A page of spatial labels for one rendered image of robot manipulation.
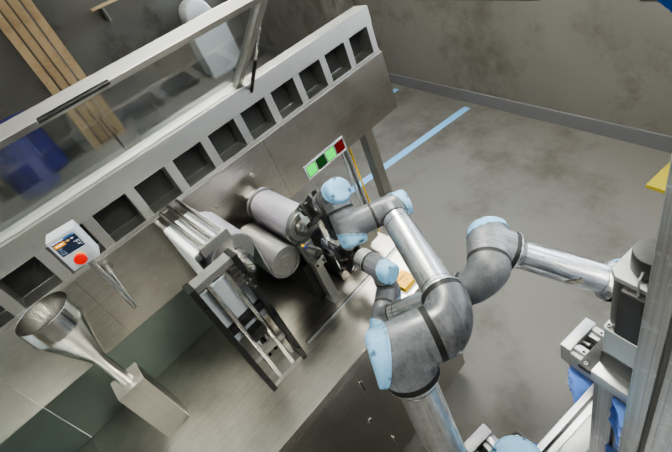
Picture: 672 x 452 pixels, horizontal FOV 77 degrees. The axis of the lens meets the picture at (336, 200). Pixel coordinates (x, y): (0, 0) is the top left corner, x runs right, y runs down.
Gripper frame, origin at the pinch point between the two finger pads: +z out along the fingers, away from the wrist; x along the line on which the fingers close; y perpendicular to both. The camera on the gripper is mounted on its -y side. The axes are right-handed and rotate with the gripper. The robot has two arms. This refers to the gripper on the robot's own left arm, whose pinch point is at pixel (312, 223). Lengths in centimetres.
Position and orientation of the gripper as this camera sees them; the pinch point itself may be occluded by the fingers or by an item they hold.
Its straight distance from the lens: 144.8
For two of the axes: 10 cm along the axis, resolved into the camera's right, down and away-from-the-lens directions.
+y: -6.7, -7.4, 0.0
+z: -3.0, 2.7, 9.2
